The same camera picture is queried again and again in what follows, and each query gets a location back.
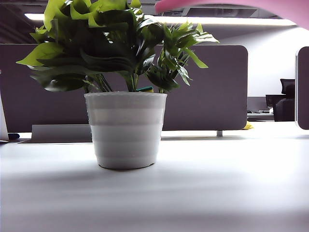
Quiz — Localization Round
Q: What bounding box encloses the light grey flat box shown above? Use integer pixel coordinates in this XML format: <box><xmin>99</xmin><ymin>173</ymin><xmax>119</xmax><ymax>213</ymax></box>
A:
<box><xmin>31</xmin><ymin>124</ymin><xmax>93</xmax><ymax>144</ymax></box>

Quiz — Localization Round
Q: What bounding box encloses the pink plastic watering can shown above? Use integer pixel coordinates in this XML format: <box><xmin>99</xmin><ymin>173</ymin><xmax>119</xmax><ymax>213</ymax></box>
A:
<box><xmin>154</xmin><ymin>0</ymin><xmax>309</xmax><ymax>31</ymax></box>

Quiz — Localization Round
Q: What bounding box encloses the green leafy plant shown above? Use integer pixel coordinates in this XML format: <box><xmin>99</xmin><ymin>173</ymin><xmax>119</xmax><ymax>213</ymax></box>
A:
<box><xmin>15</xmin><ymin>0</ymin><xmax>220</xmax><ymax>94</ymax></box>

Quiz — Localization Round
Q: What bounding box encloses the long ceiling light strip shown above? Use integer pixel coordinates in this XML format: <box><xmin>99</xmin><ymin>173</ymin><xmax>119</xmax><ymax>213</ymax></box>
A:
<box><xmin>24</xmin><ymin>13</ymin><xmax>298</xmax><ymax>27</ymax></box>

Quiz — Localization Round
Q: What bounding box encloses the white slanted panel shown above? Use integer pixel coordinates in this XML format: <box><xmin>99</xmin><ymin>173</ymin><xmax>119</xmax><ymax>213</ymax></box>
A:
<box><xmin>0</xmin><ymin>96</ymin><xmax>10</xmax><ymax>142</ymax></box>

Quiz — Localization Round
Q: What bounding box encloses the green yellow plant tag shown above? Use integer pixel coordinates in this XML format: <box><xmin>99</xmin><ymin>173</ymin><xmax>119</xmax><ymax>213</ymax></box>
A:
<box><xmin>135</xmin><ymin>86</ymin><xmax>154</xmax><ymax>94</ymax></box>

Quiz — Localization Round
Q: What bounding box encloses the narrow dark grey desk partition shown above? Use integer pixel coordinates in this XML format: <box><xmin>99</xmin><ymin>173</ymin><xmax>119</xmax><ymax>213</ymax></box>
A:
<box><xmin>295</xmin><ymin>46</ymin><xmax>309</xmax><ymax>131</ymax></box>

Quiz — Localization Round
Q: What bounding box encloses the white ribbed plant pot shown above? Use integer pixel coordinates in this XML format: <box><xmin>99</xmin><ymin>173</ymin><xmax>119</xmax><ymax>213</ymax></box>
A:
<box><xmin>84</xmin><ymin>91</ymin><xmax>168</xmax><ymax>170</ymax></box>

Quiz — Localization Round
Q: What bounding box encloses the black computer monitor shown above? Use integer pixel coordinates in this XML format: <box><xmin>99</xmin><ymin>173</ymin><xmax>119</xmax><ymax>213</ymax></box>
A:
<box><xmin>265</xmin><ymin>94</ymin><xmax>282</xmax><ymax>108</ymax></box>

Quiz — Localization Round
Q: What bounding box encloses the wide dark grey desk partition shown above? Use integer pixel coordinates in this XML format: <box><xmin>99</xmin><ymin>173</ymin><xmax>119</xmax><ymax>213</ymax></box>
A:
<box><xmin>0</xmin><ymin>43</ymin><xmax>249</xmax><ymax>133</ymax></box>

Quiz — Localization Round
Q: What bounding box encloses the black office chair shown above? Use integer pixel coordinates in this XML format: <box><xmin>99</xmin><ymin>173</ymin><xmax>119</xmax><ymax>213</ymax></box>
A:
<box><xmin>275</xmin><ymin>78</ymin><xmax>296</xmax><ymax>122</ymax></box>

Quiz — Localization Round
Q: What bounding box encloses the dark ceiling vent panel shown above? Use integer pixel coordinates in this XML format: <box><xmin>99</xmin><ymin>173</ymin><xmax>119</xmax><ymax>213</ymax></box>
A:
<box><xmin>187</xmin><ymin>6</ymin><xmax>258</xmax><ymax>18</ymax></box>

